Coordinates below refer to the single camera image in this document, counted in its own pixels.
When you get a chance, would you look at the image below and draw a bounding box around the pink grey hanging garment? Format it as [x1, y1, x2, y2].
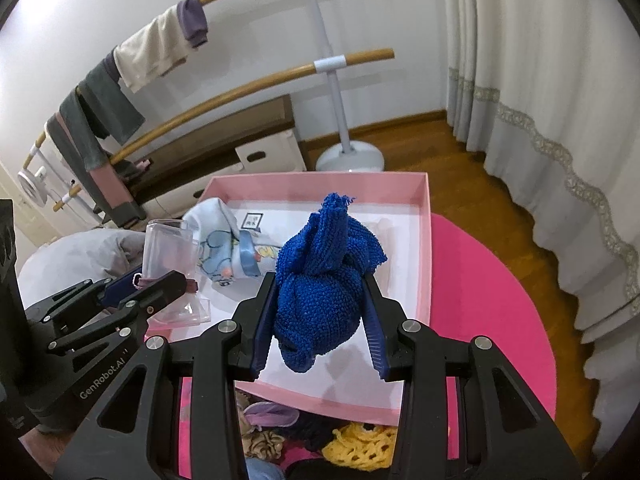
[46, 112, 146, 228]

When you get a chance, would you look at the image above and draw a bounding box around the dark navy crochet piece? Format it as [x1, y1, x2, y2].
[284, 412, 347, 452]

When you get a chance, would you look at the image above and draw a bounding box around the wooden ballet barre rack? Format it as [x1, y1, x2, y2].
[20, 0, 396, 214]

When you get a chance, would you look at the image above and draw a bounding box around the pink shallow box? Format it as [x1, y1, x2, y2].
[182, 172, 432, 425]

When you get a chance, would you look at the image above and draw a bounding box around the grey pillow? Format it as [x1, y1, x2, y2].
[17, 229, 145, 309]

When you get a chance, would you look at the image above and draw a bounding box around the beige scrunchie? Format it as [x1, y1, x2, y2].
[241, 429, 285, 462]

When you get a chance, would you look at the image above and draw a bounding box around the small white fan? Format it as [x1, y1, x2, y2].
[17, 166, 50, 208]

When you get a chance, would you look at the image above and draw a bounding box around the light blue sock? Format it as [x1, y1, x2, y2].
[245, 457, 285, 480]

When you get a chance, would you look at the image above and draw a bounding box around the pink round tablecloth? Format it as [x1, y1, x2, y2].
[177, 212, 558, 480]

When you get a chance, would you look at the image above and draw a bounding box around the dark top white cabinet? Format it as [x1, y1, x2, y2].
[129, 94, 307, 214]

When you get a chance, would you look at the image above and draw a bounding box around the purple cloth on rail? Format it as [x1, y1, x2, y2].
[177, 0, 208, 49]

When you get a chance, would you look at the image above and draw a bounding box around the blue knitted cloth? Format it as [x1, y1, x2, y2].
[274, 193, 387, 373]

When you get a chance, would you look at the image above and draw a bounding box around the yellow crochet piece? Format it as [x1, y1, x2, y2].
[321, 422, 398, 472]

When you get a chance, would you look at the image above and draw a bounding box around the cream cloth on rail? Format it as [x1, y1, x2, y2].
[113, 4, 195, 93]

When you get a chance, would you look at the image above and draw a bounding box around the white lace-trimmed curtain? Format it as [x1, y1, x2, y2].
[445, 0, 639, 456]

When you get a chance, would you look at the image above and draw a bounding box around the white cartoon baby cap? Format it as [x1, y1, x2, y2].
[183, 197, 282, 286]

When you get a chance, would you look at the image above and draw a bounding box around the dark green towel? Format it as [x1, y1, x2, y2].
[58, 50, 145, 171]

